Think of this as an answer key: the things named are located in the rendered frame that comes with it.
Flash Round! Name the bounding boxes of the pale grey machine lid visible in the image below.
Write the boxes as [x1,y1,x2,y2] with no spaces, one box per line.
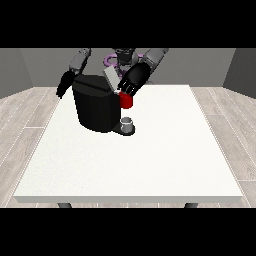
[102,66,121,91]

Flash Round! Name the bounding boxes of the black coffee machine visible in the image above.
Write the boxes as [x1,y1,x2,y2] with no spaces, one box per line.
[71,74,136,136]

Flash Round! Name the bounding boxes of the grey robot trunk purple rings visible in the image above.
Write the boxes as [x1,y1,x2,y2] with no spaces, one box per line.
[103,48,145,75]

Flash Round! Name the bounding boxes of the small grey cup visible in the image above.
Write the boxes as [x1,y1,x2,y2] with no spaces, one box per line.
[120,116,135,133]

